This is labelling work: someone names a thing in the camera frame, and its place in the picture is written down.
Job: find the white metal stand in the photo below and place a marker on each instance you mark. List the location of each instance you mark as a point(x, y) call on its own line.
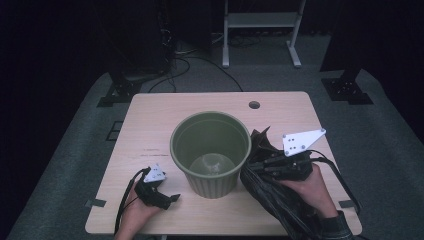
point(263, 20)

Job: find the person's right hand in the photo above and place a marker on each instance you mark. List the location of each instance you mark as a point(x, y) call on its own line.
point(313, 193)

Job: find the green plastic waste bin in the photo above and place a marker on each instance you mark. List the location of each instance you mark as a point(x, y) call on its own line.
point(210, 140)

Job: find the black metal stand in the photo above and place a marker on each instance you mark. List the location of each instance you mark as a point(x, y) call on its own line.
point(121, 91)
point(346, 88)

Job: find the person's left hand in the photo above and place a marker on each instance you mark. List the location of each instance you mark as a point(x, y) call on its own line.
point(136, 215)

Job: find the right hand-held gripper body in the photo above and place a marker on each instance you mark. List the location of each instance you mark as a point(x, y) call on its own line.
point(293, 163)

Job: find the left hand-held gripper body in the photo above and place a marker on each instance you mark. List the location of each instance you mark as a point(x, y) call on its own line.
point(151, 193)

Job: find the dark floor hatch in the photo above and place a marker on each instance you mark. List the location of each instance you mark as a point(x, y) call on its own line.
point(115, 130)

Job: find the black garbage bag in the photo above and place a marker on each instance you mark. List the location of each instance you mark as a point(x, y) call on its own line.
point(266, 200)

